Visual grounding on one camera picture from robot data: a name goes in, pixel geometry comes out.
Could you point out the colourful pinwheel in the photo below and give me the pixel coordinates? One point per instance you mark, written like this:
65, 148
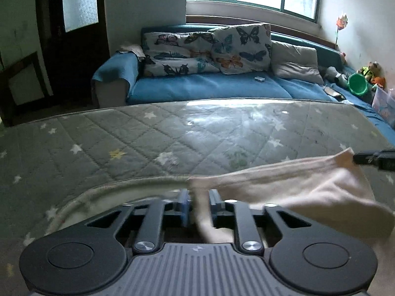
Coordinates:
342, 21

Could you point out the clear plastic storage box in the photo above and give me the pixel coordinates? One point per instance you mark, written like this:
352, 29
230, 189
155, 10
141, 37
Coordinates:
384, 103

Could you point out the orange plush toy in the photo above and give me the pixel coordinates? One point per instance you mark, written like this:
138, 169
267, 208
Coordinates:
379, 82

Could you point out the dark wooden door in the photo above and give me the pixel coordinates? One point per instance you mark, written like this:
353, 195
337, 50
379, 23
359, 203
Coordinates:
77, 52

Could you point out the cream towel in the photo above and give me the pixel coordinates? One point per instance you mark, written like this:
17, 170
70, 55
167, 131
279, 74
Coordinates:
132, 50

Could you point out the small white object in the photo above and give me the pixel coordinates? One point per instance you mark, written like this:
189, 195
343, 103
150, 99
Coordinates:
259, 79

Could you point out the blue sofa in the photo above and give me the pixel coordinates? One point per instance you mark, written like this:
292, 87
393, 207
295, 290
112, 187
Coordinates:
216, 86

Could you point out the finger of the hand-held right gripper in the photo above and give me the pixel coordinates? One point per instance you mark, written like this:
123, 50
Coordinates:
379, 158

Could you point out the cream cloth garment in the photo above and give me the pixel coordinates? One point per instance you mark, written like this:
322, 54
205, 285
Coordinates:
308, 185

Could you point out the beige pillow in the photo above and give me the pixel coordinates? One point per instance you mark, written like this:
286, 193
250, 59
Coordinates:
296, 61

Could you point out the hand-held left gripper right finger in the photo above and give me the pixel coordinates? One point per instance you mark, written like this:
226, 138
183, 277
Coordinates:
214, 209

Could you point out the teddy bear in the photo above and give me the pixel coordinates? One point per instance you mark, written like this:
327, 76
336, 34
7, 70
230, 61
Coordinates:
370, 71

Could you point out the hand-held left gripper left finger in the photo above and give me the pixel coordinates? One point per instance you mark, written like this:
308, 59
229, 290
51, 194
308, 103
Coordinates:
184, 209

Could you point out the small pink toy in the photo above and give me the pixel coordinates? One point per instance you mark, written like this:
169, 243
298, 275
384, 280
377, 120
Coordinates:
343, 57

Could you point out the green plastic bucket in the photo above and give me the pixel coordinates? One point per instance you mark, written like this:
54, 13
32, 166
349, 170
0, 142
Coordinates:
358, 84

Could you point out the square butterfly print pillow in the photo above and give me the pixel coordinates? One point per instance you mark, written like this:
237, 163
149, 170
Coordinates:
243, 49

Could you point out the long butterfly print pillow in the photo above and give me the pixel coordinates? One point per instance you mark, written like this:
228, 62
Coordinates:
176, 57

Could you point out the dark wooden frame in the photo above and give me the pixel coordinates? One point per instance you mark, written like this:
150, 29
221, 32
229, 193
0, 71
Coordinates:
41, 77

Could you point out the grey plush toy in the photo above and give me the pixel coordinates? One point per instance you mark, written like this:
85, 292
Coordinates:
334, 75

